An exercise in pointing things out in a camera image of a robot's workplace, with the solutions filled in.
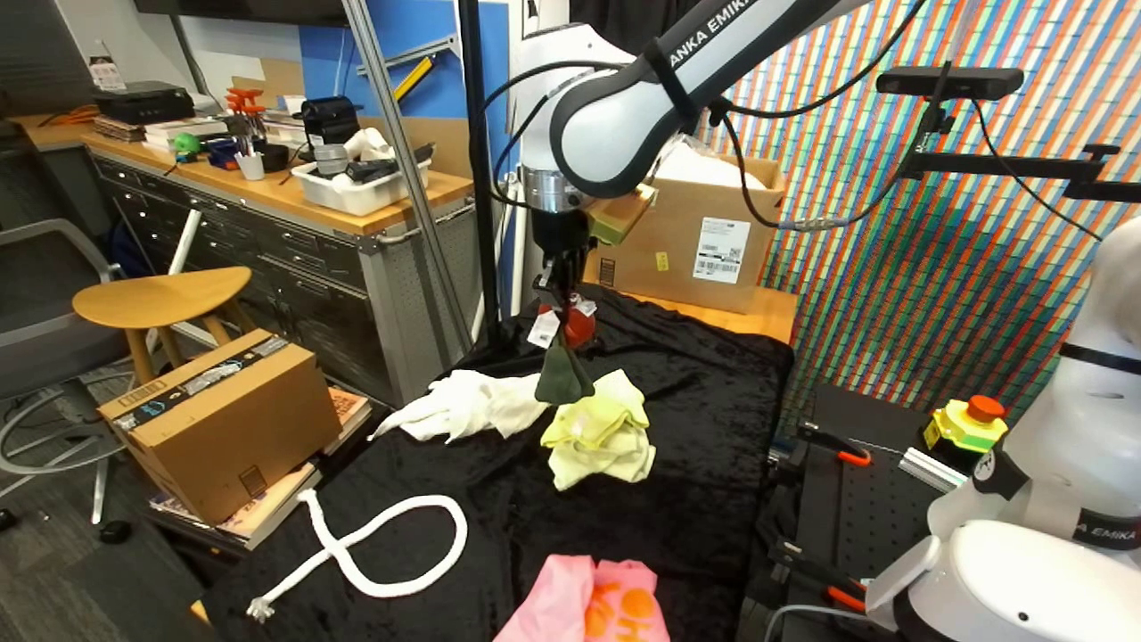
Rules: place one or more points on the wooden stool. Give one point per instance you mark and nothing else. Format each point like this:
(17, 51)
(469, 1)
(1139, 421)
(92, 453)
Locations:
(154, 306)

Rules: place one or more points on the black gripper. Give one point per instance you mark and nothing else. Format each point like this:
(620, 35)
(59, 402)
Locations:
(564, 245)

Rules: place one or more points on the pink printed cloth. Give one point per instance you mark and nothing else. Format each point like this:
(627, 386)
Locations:
(589, 600)

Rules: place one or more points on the white tray on bench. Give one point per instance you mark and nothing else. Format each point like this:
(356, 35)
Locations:
(358, 190)

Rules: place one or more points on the wooden workbench with drawers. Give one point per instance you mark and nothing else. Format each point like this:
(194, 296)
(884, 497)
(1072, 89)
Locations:
(384, 306)

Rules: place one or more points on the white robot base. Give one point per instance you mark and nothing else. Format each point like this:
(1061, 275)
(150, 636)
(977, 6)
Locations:
(1043, 541)

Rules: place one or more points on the plush red flower green leaves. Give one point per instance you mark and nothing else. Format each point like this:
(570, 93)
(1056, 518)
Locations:
(563, 334)

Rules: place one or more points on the yellow emergency stop button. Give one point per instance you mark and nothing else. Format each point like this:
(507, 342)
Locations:
(971, 426)

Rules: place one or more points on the black camera stand pole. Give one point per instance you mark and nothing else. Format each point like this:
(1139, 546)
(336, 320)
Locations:
(489, 325)

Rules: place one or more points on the large cardboard box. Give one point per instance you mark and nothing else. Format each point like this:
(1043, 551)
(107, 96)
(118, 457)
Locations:
(704, 237)

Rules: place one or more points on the black velvet table cloth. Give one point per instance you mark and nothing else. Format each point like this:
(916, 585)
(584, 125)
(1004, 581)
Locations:
(443, 541)

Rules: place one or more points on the yellow microfiber cloth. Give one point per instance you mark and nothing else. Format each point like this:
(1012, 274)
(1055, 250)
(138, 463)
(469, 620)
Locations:
(603, 432)

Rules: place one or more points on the cardboard box on floor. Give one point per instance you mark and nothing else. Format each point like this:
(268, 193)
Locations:
(226, 426)

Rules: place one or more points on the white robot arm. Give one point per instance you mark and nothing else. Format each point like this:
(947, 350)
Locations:
(603, 111)

